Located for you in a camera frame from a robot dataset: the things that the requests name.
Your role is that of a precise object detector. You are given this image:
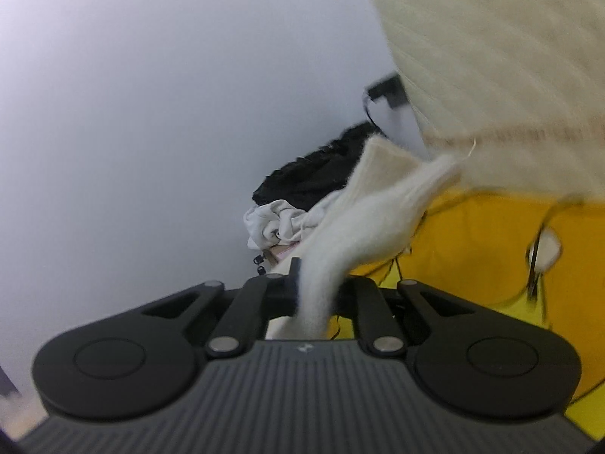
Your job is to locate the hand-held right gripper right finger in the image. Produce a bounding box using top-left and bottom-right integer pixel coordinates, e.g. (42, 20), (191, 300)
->
(338, 277), (474, 359)

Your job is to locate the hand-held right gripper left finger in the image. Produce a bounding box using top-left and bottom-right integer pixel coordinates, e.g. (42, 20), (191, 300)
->
(142, 258), (303, 359)

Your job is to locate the cream sweater with blue stripes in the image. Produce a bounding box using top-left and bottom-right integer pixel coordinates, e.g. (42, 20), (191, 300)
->
(295, 0), (605, 341)

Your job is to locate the cardboard box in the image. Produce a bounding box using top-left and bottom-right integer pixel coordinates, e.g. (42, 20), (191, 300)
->
(265, 241), (303, 268)

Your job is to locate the white crumpled cloth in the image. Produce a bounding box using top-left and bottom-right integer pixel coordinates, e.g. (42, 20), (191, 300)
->
(243, 191), (346, 251)

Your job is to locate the black fluffy cloth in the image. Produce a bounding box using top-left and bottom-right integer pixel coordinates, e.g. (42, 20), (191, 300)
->
(252, 121), (393, 213)

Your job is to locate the yellow cloth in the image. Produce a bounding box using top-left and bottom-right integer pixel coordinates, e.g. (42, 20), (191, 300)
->
(347, 184), (605, 440)

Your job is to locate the white round device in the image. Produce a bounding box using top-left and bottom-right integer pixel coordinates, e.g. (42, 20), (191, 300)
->
(527, 229), (563, 270)

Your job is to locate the thin black cable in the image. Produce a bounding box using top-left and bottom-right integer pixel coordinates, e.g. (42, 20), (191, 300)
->
(326, 246), (412, 341)

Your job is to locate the black socket cable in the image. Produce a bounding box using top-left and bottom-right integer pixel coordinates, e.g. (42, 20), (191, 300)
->
(364, 90), (393, 139)

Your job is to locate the black wall socket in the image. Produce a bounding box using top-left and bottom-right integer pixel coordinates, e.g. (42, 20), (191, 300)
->
(364, 72), (412, 109)

